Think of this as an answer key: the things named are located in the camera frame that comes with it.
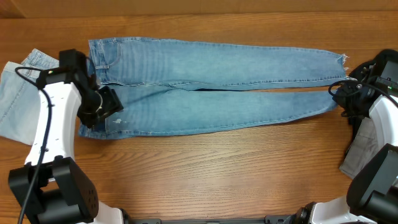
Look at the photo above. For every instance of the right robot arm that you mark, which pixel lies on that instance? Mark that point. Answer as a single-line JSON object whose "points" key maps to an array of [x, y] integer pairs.
{"points": [[372, 195]]}

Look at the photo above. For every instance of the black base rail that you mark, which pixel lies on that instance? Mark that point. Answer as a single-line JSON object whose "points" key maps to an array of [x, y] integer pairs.
{"points": [[268, 219]]}

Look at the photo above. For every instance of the folded light blue jeans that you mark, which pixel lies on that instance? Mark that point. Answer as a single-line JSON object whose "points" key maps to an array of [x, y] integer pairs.
{"points": [[20, 102]]}

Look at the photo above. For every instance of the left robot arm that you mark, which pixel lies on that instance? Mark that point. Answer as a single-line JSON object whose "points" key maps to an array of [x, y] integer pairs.
{"points": [[51, 187]]}

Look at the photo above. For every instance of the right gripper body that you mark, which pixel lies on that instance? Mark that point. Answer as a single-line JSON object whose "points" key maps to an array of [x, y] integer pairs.
{"points": [[347, 101]]}

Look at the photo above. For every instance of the grey cargo pants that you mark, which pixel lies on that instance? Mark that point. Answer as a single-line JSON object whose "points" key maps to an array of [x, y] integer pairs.
{"points": [[363, 148]]}

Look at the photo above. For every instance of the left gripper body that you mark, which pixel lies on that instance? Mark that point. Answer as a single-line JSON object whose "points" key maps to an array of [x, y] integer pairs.
{"points": [[101, 106]]}

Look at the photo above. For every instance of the blue denim jeans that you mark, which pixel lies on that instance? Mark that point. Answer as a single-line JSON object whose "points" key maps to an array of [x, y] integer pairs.
{"points": [[173, 87]]}

